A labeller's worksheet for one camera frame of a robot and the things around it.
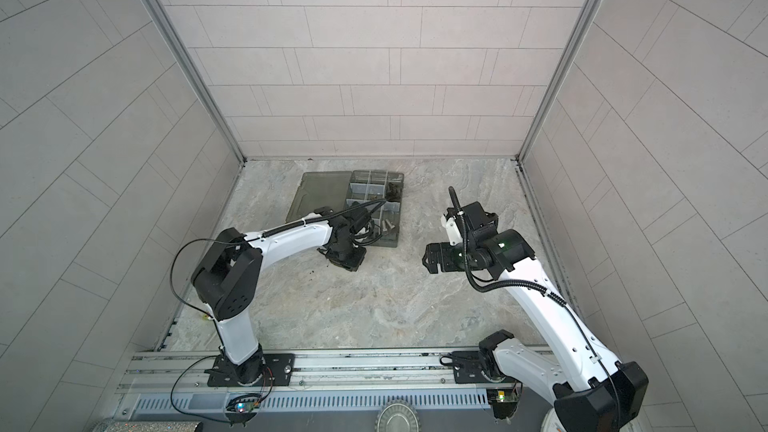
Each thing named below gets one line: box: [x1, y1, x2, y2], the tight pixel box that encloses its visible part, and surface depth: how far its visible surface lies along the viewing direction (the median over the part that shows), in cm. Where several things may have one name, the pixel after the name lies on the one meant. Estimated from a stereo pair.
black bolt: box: [385, 182, 402, 202], surface depth 107 cm
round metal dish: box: [374, 400, 422, 432], surface depth 66 cm
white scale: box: [540, 407, 565, 432], surface depth 64 cm
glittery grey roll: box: [93, 420, 204, 432], surface depth 62 cm
